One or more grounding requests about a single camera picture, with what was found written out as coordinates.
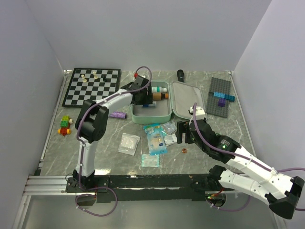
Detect brown orange-cap bottle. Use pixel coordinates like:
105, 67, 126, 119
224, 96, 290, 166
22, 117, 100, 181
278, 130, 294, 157
152, 93, 168, 101

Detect white green medicine bottle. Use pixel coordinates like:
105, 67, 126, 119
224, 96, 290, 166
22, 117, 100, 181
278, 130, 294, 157
152, 86, 167, 93

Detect white blue bandage roll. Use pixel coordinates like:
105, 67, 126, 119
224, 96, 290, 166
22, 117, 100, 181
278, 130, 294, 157
143, 101, 156, 107

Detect blue cotton swab pack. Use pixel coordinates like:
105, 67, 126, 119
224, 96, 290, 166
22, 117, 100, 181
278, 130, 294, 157
143, 124, 167, 156

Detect mint green medicine case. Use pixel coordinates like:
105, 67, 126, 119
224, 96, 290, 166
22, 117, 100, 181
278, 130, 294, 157
131, 81, 205, 125

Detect white gauze packet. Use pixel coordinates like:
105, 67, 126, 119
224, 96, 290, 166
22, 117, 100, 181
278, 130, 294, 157
118, 133, 140, 156

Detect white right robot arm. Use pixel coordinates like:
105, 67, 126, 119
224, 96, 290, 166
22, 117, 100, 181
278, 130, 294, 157
176, 104, 305, 219

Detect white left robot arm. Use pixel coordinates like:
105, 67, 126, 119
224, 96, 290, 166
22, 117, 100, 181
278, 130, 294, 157
72, 75, 153, 192

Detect clear alcohol pad packets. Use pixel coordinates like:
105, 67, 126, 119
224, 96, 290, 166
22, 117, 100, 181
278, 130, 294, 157
161, 121, 177, 135

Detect purple glitter microphone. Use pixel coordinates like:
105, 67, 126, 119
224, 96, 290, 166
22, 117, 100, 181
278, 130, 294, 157
109, 111, 127, 119

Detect black flashlight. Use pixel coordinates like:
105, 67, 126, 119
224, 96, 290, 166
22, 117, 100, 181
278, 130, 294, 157
177, 69, 184, 83

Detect purple lego brick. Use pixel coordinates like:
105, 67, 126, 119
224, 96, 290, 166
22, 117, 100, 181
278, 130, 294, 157
218, 98, 226, 107

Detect teal plaster packet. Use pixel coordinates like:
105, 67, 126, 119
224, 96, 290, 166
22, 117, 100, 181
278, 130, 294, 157
141, 154, 160, 167

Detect cream chess piece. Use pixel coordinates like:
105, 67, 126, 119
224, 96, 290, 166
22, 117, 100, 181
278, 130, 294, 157
93, 71, 98, 80

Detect grey lego baseplate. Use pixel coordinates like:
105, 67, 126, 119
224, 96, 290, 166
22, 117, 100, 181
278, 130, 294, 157
206, 77, 235, 118

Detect blue lego bricks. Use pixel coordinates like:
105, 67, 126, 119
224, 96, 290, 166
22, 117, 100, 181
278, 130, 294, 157
214, 92, 235, 102

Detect black white chessboard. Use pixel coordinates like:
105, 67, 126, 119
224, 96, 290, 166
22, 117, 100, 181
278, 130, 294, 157
62, 68, 121, 108

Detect cream chess pawn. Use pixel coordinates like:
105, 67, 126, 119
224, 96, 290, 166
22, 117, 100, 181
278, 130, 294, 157
81, 74, 87, 83

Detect green lego block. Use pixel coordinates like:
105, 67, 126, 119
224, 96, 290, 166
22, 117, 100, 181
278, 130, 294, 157
60, 115, 70, 127

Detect red yellow toy car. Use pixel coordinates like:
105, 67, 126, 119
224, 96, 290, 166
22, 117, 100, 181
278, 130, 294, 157
58, 119, 73, 136

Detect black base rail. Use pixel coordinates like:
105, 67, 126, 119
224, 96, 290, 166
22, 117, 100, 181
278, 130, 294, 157
65, 174, 222, 203

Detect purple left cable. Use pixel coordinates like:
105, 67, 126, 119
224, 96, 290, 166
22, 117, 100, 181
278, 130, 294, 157
75, 66, 153, 217

